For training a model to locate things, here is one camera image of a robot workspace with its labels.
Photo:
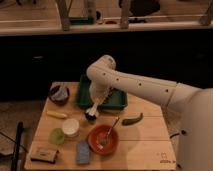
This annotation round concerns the white handled black brush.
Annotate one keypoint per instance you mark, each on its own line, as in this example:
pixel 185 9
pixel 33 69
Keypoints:
pixel 93 110

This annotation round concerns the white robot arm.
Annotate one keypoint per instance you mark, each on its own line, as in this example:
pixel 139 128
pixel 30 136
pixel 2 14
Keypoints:
pixel 195 148

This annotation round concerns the small metal cup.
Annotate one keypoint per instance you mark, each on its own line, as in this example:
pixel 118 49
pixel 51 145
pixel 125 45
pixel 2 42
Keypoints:
pixel 90 119

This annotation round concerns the white cup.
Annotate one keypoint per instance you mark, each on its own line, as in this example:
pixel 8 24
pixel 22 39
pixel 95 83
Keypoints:
pixel 70 127

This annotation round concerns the light green cup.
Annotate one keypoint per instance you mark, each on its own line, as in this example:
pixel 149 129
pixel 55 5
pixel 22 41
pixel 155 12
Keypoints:
pixel 56 136

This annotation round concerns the brown pine cone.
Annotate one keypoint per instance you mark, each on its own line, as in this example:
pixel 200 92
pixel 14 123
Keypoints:
pixel 107 96

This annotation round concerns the green plastic tray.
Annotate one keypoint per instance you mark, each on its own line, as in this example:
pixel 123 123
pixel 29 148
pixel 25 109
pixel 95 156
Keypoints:
pixel 117 99

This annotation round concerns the green cucumber toy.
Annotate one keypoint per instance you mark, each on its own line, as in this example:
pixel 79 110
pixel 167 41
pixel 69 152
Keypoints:
pixel 131 121

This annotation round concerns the grey cloth in bowl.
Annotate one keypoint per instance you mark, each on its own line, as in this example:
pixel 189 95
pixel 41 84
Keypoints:
pixel 60 94

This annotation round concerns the dark brown bowl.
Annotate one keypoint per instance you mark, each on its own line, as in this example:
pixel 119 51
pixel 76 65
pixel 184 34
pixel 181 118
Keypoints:
pixel 53 90

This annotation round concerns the orange bowl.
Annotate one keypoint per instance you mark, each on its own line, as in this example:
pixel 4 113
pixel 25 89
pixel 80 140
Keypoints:
pixel 97 134

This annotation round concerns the yellow banana toy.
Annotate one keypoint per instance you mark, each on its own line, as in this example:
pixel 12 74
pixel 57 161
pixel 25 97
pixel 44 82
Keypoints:
pixel 56 114

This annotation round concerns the blue grey sponge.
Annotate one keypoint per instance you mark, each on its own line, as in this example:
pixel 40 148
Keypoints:
pixel 83 153

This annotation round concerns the wooden block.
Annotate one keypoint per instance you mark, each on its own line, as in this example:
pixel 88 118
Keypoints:
pixel 44 155

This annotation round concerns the black pole stand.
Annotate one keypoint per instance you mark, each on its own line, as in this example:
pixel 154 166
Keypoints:
pixel 16 150

